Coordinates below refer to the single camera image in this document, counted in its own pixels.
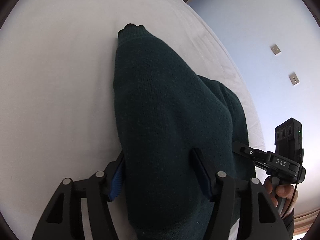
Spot dark green knit sweater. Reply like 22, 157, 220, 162
113, 24, 255, 239

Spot person's right hand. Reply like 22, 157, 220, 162
264, 177, 298, 217

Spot white bed mattress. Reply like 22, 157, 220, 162
1, 0, 265, 239

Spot lower wall socket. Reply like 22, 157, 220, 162
289, 72, 300, 86

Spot wall socket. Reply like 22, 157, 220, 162
271, 44, 281, 55
289, 72, 300, 86

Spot upper wall socket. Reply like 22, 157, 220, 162
271, 44, 281, 55

